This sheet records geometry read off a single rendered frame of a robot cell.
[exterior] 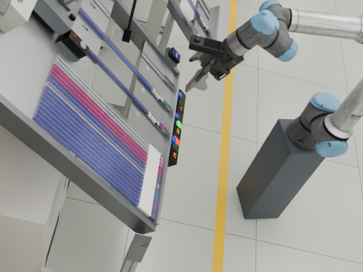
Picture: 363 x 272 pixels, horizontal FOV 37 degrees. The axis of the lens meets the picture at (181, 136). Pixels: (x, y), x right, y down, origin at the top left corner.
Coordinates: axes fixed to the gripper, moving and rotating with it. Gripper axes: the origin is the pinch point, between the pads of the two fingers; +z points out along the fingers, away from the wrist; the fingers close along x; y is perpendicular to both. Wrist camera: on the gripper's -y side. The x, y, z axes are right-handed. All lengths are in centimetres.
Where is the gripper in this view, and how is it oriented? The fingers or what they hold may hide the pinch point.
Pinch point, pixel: (185, 75)
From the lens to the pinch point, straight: 177.7
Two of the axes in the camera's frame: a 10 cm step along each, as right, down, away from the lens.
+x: 1.0, -7.6, 6.5
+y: 7.4, 4.9, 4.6
